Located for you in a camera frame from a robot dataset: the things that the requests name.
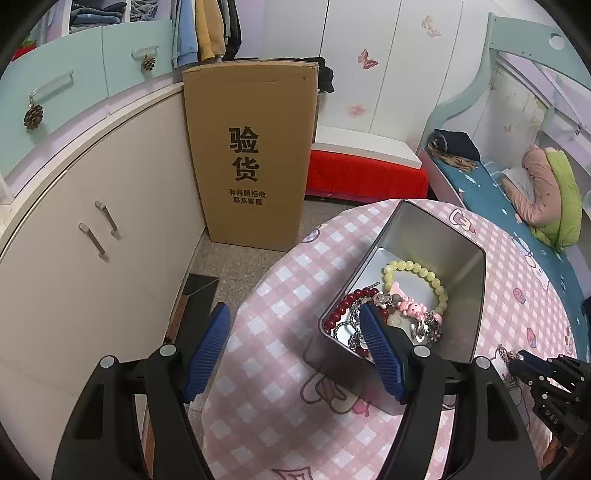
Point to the beige cabinet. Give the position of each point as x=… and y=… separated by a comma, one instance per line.
x=69, y=286

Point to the teal bunk bed frame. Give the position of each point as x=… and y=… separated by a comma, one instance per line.
x=466, y=97

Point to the white wardrobe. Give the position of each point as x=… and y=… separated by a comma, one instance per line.
x=369, y=27

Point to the black cloth bundle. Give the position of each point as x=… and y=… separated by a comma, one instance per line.
x=325, y=76

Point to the brown scarf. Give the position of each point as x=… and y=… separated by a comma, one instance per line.
x=455, y=161

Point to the grey tin box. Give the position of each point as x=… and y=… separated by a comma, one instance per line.
x=429, y=235

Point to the tall cardboard box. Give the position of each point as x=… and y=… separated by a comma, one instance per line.
x=249, y=106

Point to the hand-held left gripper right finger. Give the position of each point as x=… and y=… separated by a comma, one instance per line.
x=381, y=350

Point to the silver charm cluster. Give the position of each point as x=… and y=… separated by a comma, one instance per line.
x=425, y=327
x=508, y=360

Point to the teal printed bed sheet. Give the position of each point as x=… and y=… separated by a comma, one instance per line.
x=485, y=194

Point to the green quilt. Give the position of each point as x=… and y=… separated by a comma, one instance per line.
x=565, y=203

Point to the hanging pinecone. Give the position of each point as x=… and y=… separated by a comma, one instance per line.
x=148, y=63
x=33, y=117

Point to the dark folded clothes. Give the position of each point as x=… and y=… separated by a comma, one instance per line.
x=457, y=143

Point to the pink quilt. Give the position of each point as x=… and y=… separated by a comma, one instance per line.
x=535, y=194

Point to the faint pink butterfly sticker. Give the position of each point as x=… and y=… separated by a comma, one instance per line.
x=356, y=110

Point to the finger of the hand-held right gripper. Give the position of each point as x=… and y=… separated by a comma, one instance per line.
x=554, y=367
x=549, y=410

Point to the folded clothes on shelf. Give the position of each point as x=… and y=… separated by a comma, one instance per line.
x=97, y=16

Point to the dark hanging garment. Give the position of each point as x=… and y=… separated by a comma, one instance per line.
x=232, y=27

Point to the white pillow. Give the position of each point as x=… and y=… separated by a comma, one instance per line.
x=515, y=180

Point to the white slab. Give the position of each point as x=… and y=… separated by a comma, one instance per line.
x=369, y=143

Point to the red storage box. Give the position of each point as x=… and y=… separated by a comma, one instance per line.
x=364, y=177

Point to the pink charm keyring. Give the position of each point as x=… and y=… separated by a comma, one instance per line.
x=408, y=307

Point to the yellow hanging garment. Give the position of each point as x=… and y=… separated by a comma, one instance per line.
x=210, y=27

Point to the pale butterfly sticker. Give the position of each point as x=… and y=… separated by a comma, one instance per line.
x=431, y=26

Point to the mint drawer unit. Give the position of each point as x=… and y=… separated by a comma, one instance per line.
x=92, y=60

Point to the blue hanging garment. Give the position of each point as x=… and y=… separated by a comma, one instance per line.
x=184, y=32

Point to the pink checked tablecloth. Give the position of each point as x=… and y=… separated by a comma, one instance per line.
x=286, y=295

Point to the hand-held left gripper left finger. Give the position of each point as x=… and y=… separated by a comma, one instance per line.
x=210, y=350

